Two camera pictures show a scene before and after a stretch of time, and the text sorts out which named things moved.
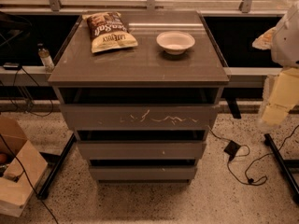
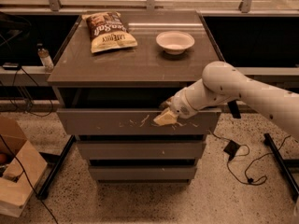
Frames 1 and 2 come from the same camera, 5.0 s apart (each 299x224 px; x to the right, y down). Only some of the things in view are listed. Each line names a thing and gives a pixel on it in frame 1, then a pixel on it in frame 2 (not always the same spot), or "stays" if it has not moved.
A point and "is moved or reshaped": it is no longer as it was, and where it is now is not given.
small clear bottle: (44, 54) stays
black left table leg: (57, 166) stays
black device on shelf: (10, 65) stays
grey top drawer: (138, 117) is moved or reshaped
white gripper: (286, 46) → (180, 106)
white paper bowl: (176, 42) stays
